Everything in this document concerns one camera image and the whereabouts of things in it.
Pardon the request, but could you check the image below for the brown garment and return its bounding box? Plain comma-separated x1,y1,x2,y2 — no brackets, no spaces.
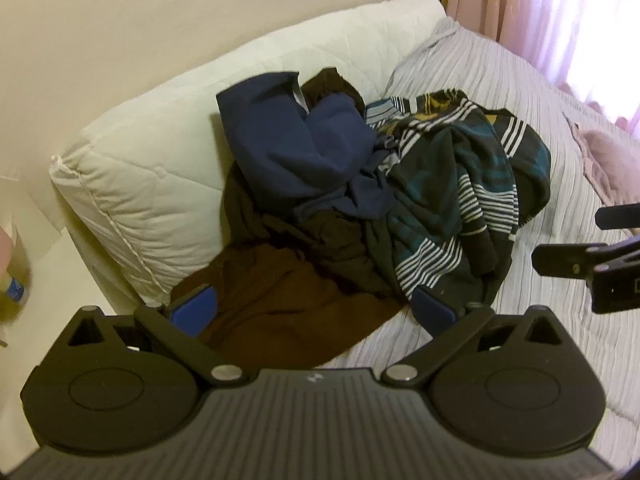
172,67,408,368

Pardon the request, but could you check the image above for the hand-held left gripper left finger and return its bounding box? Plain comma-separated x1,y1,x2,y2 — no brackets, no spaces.
62,284,249,387

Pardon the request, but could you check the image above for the white quilted pillow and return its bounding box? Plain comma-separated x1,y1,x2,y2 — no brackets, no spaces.
49,0,448,306

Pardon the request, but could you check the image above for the pink blanket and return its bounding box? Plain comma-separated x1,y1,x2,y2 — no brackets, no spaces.
565,110,640,206

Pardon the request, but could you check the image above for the navy blue hooded garment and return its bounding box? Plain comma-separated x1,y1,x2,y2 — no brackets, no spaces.
216,72,401,221

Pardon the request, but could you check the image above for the plastic bottle blue label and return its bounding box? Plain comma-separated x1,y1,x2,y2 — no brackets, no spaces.
0,260,32,318

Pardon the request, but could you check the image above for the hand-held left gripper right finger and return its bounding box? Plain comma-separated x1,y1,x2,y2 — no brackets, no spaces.
381,285,568,388

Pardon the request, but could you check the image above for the black teal striped garment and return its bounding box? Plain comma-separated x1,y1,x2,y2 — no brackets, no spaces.
364,89,552,311

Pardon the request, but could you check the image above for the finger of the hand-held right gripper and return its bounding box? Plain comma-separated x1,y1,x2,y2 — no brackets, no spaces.
531,236,640,281
594,203,640,231

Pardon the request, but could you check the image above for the pink curtain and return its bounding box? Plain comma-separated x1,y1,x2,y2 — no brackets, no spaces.
445,0,640,136

